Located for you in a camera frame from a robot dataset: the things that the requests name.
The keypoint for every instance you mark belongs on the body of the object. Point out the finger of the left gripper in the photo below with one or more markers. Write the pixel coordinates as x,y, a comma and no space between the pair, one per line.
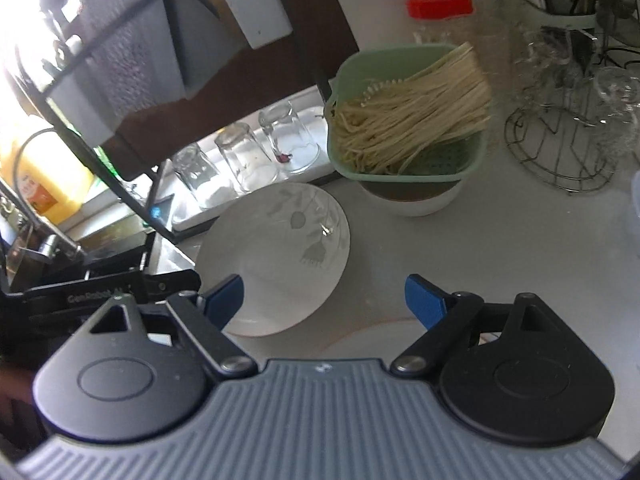
158,287

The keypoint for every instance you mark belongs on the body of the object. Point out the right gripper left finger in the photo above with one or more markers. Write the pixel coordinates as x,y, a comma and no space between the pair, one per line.
181,336

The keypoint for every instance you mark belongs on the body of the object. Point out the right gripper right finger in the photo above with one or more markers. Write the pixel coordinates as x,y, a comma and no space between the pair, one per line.
454,322

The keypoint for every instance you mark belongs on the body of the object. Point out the white leaf-pattern plate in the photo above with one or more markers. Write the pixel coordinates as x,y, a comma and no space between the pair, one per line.
289,242

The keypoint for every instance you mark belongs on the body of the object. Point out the person's left hand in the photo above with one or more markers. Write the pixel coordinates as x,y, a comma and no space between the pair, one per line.
16,385

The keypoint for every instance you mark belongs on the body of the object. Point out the black metal shelf rack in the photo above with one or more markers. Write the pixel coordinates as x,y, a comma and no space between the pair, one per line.
127,83

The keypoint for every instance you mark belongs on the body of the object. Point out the chrome sink faucet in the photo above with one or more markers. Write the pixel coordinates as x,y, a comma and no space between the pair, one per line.
55,240

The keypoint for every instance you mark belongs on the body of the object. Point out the clear glass left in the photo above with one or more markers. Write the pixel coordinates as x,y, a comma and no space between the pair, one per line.
196,171

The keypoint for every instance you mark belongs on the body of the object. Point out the clear glass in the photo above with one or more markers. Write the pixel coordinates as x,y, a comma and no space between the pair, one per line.
248,161
196,171
290,141

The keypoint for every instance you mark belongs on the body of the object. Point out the white bowl orange base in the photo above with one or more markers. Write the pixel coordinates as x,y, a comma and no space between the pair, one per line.
412,199

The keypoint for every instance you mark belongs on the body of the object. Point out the yellow detergent bottle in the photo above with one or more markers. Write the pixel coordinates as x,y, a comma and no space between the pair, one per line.
52,178

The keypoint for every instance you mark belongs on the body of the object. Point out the clear glass middle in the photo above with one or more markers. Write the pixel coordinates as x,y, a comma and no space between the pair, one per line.
248,161

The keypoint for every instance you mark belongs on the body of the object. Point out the green plastic colander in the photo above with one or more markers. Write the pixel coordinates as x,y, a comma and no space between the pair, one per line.
405,110

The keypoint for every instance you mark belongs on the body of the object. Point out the clear glass right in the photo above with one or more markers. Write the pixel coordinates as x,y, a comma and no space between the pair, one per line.
290,141

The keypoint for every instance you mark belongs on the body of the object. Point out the white drying tray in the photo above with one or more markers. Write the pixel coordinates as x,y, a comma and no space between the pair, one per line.
186,215

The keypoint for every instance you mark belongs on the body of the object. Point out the red-lid plastic jar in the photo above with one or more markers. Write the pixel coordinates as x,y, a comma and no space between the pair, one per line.
441,21

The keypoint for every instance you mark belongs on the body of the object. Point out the wire glass rack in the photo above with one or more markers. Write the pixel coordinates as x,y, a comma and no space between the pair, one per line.
576,120

